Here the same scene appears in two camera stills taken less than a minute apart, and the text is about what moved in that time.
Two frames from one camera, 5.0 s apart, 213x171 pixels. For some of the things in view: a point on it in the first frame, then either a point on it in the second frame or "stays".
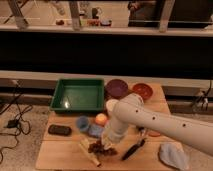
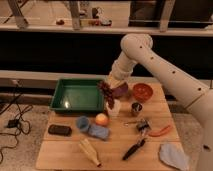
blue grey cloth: x=174 y=154 stays
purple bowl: x=116 y=88 stays
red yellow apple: x=101 y=119 stays
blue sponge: x=95 y=130 stays
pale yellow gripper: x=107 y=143 to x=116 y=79
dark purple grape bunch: x=98 y=148 to x=107 y=91
